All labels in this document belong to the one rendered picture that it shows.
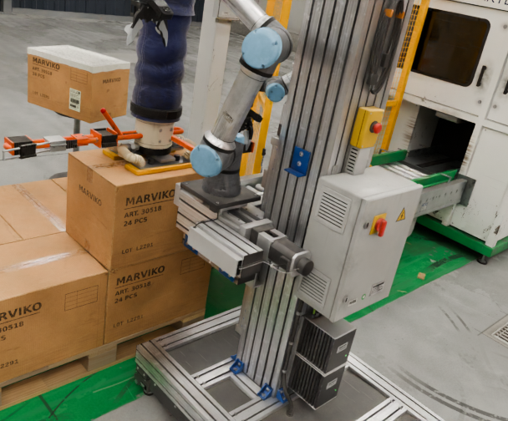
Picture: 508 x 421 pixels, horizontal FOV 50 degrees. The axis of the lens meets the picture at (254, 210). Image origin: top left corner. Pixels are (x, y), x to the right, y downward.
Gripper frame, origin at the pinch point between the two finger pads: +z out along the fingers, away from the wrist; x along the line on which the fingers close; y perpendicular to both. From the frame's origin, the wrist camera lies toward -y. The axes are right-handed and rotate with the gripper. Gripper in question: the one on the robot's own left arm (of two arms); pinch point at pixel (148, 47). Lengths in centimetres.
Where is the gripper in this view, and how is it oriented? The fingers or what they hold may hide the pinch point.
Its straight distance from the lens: 197.1
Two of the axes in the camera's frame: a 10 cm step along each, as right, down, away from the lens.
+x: -7.3, 1.7, -6.7
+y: -6.7, -4.1, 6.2
